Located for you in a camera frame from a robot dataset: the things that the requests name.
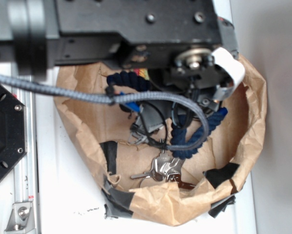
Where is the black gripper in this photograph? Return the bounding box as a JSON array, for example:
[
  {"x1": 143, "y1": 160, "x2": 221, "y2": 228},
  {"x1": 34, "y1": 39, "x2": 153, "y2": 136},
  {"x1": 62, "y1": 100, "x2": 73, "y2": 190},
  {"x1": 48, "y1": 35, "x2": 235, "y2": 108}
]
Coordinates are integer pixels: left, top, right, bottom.
[{"x1": 46, "y1": 0, "x2": 238, "y2": 104}]

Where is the dark blue rope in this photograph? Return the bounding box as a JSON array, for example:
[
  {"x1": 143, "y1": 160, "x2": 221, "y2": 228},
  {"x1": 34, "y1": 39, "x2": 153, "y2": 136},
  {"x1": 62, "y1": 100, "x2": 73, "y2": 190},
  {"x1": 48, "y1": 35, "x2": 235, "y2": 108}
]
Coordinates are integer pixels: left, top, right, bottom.
[{"x1": 106, "y1": 71, "x2": 228, "y2": 159}]

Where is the robot arm wrist link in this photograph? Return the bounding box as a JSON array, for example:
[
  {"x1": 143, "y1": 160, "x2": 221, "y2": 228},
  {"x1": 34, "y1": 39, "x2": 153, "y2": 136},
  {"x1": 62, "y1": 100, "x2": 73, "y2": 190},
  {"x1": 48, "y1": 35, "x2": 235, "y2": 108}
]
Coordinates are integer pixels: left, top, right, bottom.
[{"x1": 0, "y1": 0, "x2": 59, "y2": 81}]

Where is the bunch of metal keys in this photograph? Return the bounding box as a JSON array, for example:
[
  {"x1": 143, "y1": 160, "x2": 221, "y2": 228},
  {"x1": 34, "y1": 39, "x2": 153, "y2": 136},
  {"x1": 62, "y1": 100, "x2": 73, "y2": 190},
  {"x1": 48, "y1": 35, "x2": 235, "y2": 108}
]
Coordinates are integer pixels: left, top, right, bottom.
[{"x1": 131, "y1": 151, "x2": 195, "y2": 190}]

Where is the brown paper bag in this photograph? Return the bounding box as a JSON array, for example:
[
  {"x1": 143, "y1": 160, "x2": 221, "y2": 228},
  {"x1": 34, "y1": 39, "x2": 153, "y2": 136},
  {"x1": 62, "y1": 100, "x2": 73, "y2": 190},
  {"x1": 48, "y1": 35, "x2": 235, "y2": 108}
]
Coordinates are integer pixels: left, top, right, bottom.
[{"x1": 54, "y1": 56, "x2": 267, "y2": 226}]

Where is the multicolour rope ring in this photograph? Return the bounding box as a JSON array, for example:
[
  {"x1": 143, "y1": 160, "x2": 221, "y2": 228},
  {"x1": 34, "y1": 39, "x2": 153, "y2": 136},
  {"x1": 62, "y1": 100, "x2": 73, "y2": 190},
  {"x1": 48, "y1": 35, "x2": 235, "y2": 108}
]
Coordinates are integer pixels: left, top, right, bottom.
[{"x1": 133, "y1": 69, "x2": 151, "y2": 81}]

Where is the grey braided cable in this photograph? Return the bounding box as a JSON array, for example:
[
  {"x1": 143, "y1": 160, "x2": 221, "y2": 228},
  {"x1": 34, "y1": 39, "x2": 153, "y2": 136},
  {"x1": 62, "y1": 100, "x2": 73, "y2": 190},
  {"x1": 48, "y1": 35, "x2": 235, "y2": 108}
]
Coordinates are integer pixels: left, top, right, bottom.
[{"x1": 0, "y1": 72, "x2": 210, "y2": 151}]

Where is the black octagonal mount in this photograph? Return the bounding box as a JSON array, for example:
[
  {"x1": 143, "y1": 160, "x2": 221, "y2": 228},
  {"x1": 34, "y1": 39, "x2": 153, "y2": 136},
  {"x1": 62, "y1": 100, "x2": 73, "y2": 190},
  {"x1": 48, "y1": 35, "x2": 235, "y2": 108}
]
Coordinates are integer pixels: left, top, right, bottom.
[{"x1": 0, "y1": 85, "x2": 26, "y2": 183}]

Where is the aluminium frame rail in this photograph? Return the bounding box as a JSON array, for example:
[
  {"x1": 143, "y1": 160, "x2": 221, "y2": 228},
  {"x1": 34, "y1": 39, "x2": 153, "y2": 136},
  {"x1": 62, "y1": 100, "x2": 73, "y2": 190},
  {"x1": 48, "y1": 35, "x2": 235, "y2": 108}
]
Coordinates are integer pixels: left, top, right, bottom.
[{"x1": 10, "y1": 65, "x2": 41, "y2": 234}]

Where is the metal corner bracket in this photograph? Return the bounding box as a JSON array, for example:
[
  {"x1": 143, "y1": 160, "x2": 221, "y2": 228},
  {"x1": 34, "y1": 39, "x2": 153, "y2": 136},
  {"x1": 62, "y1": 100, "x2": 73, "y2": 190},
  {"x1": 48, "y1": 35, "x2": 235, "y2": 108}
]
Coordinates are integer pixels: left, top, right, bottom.
[{"x1": 4, "y1": 202, "x2": 36, "y2": 234}]

